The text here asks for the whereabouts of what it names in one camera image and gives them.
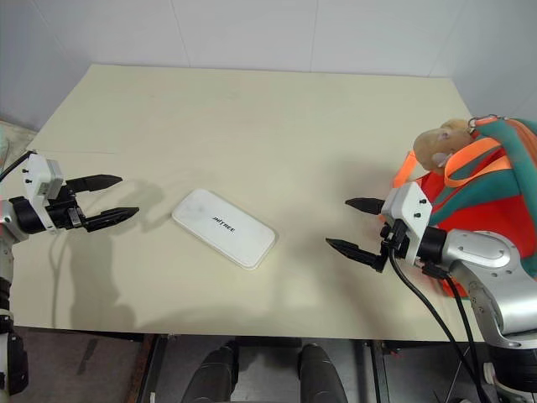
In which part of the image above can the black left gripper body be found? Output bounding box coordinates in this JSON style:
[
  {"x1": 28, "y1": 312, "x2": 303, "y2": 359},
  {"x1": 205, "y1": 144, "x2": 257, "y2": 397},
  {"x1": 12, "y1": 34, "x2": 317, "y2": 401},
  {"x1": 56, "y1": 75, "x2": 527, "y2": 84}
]
[{"x1": 45, "y1": 183, "x2": 88, "y2": 232}]

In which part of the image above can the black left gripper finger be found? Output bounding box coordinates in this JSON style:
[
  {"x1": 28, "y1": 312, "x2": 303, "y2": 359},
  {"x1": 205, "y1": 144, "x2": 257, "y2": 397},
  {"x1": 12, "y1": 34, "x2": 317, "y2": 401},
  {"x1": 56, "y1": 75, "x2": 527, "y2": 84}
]
[
  {"x1": 81, "y1": 206, "x2": 141, "y2": 233},
  {"x1": 62, "y1": 173, "x2": 124, "y2": 196}
]

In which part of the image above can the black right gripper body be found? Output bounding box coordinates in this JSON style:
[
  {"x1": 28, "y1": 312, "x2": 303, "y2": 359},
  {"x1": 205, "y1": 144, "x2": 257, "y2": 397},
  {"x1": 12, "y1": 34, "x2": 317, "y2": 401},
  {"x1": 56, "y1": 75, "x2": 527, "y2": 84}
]
[{"x1": 374, "y1": 219, "x2": 411, "y2": 274}]

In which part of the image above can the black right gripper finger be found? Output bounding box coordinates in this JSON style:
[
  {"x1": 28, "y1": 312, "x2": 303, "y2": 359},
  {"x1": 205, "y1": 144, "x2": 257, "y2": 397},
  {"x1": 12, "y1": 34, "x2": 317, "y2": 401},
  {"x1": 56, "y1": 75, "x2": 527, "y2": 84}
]
[
  {"x1": 344, "y1": 196, "x2": 387, "y2": 217},
  {"x1": 325, "y1": 237, "x2": 384, "y2": 270}
]

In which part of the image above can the tan plush hamster keychain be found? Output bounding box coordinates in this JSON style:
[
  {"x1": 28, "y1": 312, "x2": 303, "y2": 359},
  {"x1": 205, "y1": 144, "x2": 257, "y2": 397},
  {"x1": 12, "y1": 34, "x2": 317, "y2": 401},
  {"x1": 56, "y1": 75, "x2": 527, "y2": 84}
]
[{"x1": 412, "y1": 117, "x2": 479, "y2": 175}]

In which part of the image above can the orange and teal backpack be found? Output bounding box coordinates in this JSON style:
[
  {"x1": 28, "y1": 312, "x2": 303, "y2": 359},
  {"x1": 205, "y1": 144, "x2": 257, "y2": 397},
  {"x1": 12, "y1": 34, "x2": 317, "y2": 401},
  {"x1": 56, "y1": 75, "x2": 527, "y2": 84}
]
[{"x1": 391, "y1": 114, "x2": 537, "y2": 300}]

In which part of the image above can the white rectangular case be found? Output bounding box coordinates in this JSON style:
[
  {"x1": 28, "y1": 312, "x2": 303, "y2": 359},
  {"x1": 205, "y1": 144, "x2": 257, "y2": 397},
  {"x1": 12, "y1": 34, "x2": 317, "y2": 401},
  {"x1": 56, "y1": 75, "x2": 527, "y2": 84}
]
[{"x1": 170, "y1": 187, "x2": 280, "y2": 273}]

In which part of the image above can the dark rounded shape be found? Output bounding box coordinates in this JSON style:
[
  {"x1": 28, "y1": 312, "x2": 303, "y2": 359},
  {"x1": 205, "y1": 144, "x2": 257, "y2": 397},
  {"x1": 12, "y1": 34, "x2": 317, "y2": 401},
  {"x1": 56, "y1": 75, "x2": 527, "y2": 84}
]
[
  {"x1": 181, "y1": 341, "x2": 241, "y2": 403},
  {"x1": 296, "y1": 343, "x2": 352, "y2": 403}
]

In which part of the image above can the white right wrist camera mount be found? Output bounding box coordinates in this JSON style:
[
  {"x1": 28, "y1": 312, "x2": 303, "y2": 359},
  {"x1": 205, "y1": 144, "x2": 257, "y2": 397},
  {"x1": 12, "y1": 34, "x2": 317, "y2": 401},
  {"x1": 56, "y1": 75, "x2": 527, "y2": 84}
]
[{"x1": 383, "y1": 181, "x2": 434, "y2": 266}]

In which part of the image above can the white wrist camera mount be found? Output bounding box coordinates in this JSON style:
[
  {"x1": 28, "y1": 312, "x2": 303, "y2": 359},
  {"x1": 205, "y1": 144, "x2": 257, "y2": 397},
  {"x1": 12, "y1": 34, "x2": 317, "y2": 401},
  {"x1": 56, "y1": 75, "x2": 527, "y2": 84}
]
[
  {"x1": 22, "y1": 152, "x2": 65, "y2": 234},
  {"x1": 383, "y1": 181, "x2": 434, "y2": 266}
]

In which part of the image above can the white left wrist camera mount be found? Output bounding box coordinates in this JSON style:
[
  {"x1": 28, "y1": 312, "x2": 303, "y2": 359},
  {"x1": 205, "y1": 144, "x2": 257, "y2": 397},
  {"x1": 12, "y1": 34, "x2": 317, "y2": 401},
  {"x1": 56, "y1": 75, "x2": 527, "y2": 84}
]
[{"x1": 22, "y1": 152, "x2": 65, "y2": 234}]

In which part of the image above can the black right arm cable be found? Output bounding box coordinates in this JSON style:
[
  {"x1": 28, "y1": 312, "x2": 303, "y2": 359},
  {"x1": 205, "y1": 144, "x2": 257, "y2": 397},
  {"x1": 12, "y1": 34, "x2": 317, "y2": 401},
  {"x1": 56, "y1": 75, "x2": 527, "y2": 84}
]
[
  {"x1": 388, "y1": 245, "x2": 490, "y2": 403},
  {"x1": 421, "y1": 263, "x2": 490, "y2": 403}
]

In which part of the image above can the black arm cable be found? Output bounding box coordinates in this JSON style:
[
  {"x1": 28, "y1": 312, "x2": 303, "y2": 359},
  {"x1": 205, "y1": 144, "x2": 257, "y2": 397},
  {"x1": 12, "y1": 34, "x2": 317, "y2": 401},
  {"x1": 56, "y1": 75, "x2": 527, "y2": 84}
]
[
  {"x1": 421, "y1": 263, "x2": 490, "y2": 403},
  {"x1": 388, "y1": 245, "x2": 490, "y2": 403},
  {"x1": 0, "y1": 150, "x2": 34, "y2": 182}
]

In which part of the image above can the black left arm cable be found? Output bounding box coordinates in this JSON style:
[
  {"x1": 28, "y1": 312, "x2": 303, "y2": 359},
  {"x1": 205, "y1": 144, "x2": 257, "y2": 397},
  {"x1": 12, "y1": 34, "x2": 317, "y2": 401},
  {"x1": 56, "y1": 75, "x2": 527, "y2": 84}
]
[{"x1": 0, "y1": 150, "x2": 34, "y2": 182}]

